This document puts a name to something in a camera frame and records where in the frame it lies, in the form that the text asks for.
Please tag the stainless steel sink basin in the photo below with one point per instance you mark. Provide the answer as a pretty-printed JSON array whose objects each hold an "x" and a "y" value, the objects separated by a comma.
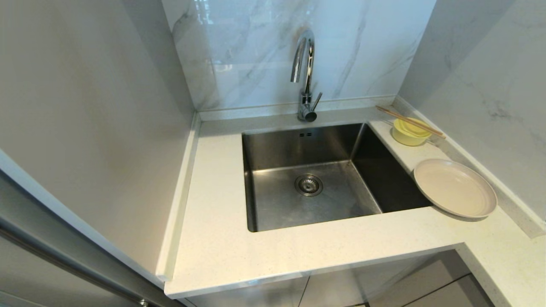
[{"x": 298, "y": 187}]

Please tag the round metal drain strainer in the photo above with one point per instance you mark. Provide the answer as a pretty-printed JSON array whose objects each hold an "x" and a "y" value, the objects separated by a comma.
[{"x": 308, "y": 184}]

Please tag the chrome gooseneck faucet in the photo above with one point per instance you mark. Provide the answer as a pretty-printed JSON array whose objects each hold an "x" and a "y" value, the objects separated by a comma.
[{"x": 307, "y": 85}]

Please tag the small yellow bowl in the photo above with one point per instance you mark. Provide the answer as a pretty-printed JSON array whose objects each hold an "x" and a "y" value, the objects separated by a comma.
[{"x": 407, "y": 137}]

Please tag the wooden chopstick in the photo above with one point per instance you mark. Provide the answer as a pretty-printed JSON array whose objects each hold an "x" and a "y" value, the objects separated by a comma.
[{"x": 409, "y": 120}]

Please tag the glossy grey narrow cabinet door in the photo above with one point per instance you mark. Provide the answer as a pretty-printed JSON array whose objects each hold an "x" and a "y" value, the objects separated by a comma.
[{"x": 256, "y": 296}]

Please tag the glossy grey wide cabinet door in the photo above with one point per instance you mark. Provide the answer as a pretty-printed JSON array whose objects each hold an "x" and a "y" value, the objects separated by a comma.
[{"x": 384, "y": 277}]

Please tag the round beige plate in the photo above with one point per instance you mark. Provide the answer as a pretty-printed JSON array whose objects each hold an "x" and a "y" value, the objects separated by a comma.
[{"x": 454, "y": 187}]

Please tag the glossy grey corner cabinet door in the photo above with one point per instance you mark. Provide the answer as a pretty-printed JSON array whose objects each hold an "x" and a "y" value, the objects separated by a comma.
[{"x": 456, "y": 294}]

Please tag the grey tall cabinet door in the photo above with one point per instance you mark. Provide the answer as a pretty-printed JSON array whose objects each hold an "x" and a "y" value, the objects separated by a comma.
[{"x": 51, "y": 256}]

